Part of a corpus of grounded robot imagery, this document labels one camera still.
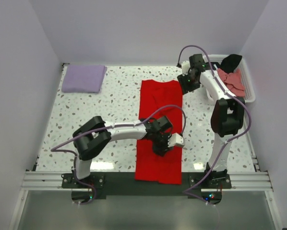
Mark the red t shirt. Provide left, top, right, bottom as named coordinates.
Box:
left=135, top=80, right=182, bottom=184

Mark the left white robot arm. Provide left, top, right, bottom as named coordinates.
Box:
left=72, top=116, right=174, bottom=188

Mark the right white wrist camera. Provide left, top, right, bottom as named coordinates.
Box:
left=181, top=61, right=190, bottom=74

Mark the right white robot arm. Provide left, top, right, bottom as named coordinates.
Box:
left=177, top=54, right=245, bottom=188

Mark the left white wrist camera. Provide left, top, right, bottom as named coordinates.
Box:
left=168, top=133, right=185, bottom=148

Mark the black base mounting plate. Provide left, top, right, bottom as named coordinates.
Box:
left=61, top=172, right=232, bottom=204

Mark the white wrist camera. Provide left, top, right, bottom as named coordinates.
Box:
left=168, top=133, right=185, bottom=148
left=181, top=61, right=190, bottom=74

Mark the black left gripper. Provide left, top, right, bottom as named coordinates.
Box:
left=151, top=131, right=173, bottom=157

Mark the folded lilac t shirt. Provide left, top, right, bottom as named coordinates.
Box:
left=61, top=65, right=107, bottom=93

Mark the white plastic laundry basket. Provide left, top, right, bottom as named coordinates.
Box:
left=209, top=54, right=256, bottom=103

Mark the black t shirt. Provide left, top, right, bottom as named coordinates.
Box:
left=211, top=54, right=242, bottom=74

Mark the pink t shirt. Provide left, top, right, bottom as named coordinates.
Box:
left=217, top=68, right=246, bottom=98

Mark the aluminium frame rail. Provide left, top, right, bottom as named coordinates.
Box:
left=21, top=171, right=273, bottom=191

